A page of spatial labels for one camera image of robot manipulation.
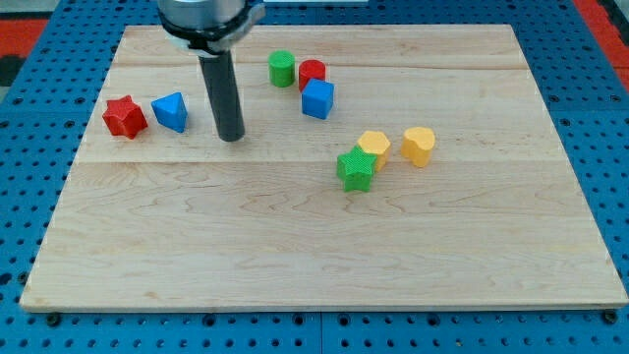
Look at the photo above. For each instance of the yellow hexagon block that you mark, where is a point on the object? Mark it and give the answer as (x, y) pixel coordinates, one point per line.
(376, 142)

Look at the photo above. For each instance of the blue cube block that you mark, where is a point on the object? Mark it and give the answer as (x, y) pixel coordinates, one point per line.
(318, 98)

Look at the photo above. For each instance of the green star block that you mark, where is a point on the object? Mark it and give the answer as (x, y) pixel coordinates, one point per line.
(355, 169)

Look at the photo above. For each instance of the red star block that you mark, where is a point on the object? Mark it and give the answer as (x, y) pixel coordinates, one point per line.
(123, 117)

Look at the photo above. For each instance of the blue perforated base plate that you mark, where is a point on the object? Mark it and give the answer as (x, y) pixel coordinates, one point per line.
(44, 116)

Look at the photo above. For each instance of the red cylinder block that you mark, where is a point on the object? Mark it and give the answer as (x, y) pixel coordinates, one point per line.
(311, 69)

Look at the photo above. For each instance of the green cylinder block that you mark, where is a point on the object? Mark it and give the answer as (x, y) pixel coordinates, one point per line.
(281, 68)

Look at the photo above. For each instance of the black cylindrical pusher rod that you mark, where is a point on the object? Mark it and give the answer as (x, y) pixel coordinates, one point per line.
(221, 87)

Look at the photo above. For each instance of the blue triangle block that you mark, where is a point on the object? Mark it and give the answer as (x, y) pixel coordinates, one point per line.
(171, 111)

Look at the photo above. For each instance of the light wooden board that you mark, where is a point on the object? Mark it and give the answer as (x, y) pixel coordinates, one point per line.
(186, 223)

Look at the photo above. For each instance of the yellow heart block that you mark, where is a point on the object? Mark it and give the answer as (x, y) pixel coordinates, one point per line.
(417, 145)

